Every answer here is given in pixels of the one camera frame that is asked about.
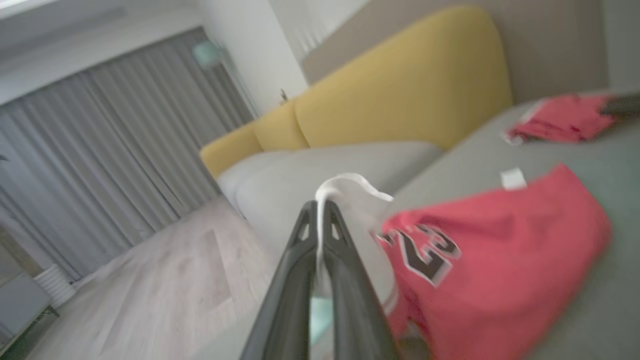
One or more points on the grey pleated curtain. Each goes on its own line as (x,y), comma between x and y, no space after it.
(125,150)

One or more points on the pale green lamp shade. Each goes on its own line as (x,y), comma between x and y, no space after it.
(207,52)

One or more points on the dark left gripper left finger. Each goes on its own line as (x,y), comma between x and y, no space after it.
(287,300)

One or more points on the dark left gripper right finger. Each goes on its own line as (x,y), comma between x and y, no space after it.
(350,300)

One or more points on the grey sofa seat cushion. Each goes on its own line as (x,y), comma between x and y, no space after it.
(300,180)

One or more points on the red white basketball jersey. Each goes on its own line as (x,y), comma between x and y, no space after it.
(510,270)

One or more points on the yellow sofa armrest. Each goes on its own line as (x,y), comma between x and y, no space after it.
(230,150)

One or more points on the grey low cabinet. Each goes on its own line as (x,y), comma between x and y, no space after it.
(22,310)

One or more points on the large grey sofa seat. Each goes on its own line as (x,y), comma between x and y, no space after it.
(615,170)

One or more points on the large yellow sofa backrest cushion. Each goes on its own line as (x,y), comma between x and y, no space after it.
(415,85)

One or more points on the white ribbed radiator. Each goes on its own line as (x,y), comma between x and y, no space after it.
(55,285)

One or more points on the small yellow sofa backrest cushion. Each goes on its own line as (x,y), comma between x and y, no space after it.
(280,130)

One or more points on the red shorts white stripe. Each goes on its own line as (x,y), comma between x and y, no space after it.
(565,120)

